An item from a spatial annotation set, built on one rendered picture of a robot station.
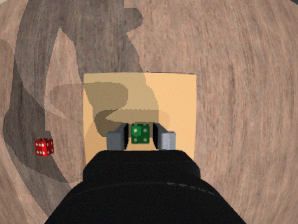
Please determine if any dark red die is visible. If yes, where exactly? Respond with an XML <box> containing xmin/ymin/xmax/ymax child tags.
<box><xmin>35</xmin><ymin>138</ymin><xmax>54</xmax><ymax>156</ymax></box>

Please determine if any green die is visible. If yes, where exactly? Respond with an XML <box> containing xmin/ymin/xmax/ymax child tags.
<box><xmin>131</xmin><ymin>124</ymin><xmax>150</xmax><ymax>144</ymax></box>

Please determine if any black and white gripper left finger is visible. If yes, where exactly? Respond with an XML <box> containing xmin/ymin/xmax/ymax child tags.
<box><xmin>106</xmin><ymin>123</ymin><xmax>129</xmax><ymax>150</ymax></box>

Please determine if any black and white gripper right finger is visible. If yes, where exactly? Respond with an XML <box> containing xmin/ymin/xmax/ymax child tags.
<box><xmin>153</xmin><ymin>123</ymin><xmax>176</xmax><ymax>150</ymax></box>

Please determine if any tan square mat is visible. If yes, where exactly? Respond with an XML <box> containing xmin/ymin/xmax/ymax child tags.
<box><xmin>83</xmin><ymin>73</ymin><xmax>196</xmax><ymax>165</ymax></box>

